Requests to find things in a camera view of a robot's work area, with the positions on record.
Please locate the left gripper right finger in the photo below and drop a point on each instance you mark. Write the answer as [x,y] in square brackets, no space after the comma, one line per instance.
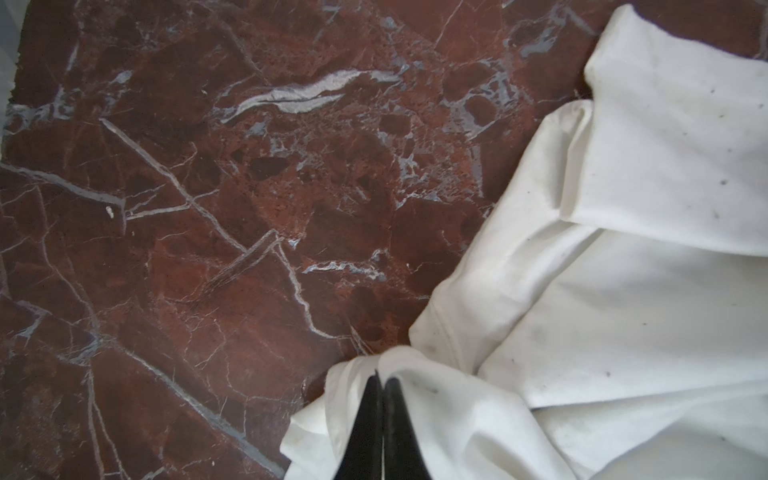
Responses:
[402,456]

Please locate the white printed t-shirt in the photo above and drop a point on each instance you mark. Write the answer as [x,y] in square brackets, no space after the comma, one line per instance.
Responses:
[609,320]

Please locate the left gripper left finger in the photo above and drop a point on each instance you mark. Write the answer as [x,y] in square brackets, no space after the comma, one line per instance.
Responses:
[363,456]

